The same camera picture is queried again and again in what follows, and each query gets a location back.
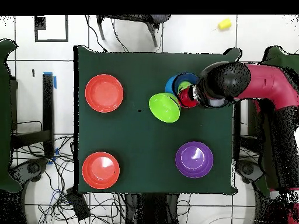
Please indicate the red plastic cup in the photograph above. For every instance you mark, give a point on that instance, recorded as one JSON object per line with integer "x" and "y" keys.
{"x": 185, "y": 99}

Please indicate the green stepped plastic cup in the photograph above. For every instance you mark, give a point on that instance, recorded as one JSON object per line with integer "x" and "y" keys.
{"x": 183, "y": 85}

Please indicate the dark blue plastic bowl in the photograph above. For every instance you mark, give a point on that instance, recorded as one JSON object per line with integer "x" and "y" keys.
{"x": 184, "y": 77}

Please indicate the light green plastic bowl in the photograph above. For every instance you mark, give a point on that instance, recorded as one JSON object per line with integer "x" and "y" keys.
{"x": 164, "y": 107}

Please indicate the yellow smooth plastic cup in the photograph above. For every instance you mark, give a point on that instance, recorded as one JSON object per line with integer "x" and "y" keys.
{"x": 225, "y": 24}

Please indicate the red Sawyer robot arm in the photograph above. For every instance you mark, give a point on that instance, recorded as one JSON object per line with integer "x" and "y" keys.
{"x": 257, "y": 84}

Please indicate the black metal stand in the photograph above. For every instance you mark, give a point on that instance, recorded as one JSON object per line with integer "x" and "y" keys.
{"x": 48, "y": 105}
{"x": 237, "y": 130}

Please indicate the purple plastic bowl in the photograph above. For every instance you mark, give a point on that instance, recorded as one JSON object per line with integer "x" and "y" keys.
{"x": 194, "y": 159}

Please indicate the dark green tablecloth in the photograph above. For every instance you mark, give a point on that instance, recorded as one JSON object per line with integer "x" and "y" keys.
{"x": 140, "y": 144}

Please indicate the grey metal-legged chair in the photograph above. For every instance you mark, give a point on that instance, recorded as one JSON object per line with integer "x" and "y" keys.
{"x": 158, "y": 18}

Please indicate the orange plastic bowl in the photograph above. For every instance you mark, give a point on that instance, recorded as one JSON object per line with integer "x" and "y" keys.
{"x": 104, "y": 93}
{"x": 100, "y": 170}

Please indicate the black chair base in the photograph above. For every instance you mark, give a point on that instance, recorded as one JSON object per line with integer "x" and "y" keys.
{"x": 32, "y": 168}
{"x": 247, "y": 169}

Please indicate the blue tape strip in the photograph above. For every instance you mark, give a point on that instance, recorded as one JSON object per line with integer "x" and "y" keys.
{"x": 55, "y": 82}

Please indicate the black power strip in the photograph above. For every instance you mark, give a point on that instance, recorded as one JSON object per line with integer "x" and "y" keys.
{"x": 78, "y": 205}

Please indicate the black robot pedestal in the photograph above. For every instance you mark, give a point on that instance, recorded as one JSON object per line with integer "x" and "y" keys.
{"x": 151, "y": 210}

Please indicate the black square frame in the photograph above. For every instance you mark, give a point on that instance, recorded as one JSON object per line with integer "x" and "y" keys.
{"x": 40, "y": 23}

